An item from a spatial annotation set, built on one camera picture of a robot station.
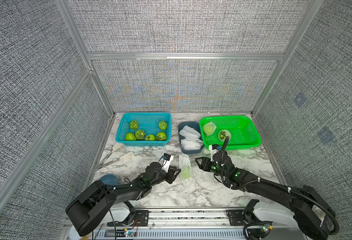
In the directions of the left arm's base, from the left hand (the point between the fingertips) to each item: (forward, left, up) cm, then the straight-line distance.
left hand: (181, 169), depth 82 cm
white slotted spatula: (+11, +35, -5) cm, 37 cm away
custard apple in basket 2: (+27, +26, -3) cm, 37 cm away
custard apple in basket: (+34, +10, -3) cm, 36 cm away
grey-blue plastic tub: (+33, -13, -3) cm, 36 cm away
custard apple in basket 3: (+24, +31, -1) cm, 40 cm away
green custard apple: (+28, -21, 0) cm, 35 cm away
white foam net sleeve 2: (+28, -21, 0) cm, 35 cm away
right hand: (+5, -9, +4) cm, 11 cm away
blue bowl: (-2, +41, -6) cm, 42 cm away
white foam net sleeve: (+3, -2, +3) cm, 5 cm away
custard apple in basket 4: (+24, +12, -1) cm, 26 cm away
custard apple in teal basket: (+36, +31, -3) cm, 47 cm away
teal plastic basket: (+39, +22, -5) cm, 45 cm away
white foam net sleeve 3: (+23, -29, 0) cm, 37 cm away
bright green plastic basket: (+32, -44, -7) cm, 55 cm away
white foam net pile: (+20, -8, -2) cm, 21 cm away
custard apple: (+23, -29, 0) cm, 37 cm away
